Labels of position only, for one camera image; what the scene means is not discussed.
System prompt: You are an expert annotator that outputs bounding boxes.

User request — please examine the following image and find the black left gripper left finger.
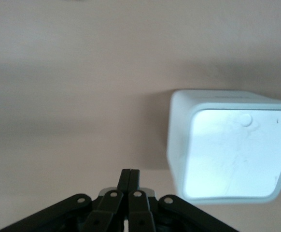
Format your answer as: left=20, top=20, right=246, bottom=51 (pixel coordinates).
left=0, top=169, right=131, bottom=232

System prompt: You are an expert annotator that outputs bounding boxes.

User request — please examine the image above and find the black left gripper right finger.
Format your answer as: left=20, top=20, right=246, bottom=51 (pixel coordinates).
left=128, top=169, right=238, bottom=232

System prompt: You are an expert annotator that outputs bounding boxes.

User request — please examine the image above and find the small white lidded trash bin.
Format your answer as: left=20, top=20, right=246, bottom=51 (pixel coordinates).
left=166, top=89, right=281, bottom=206

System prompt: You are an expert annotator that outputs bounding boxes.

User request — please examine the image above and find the large table cover mat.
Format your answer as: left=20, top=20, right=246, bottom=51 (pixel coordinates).
left=0, top=0, right=281, bottom=232

